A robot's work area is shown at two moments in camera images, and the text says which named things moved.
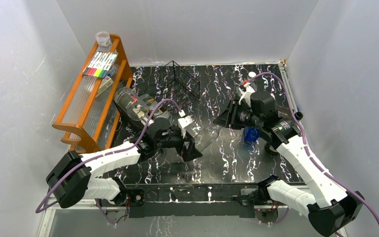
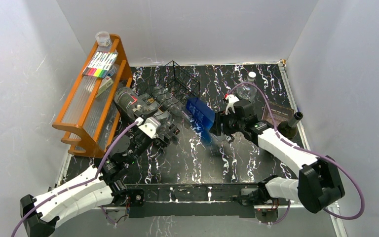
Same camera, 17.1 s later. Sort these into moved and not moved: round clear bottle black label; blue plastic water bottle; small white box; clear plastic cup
Moved: blue plastic water bottle
Not moved: small white box; clear plastic cup; round clear bottle black label
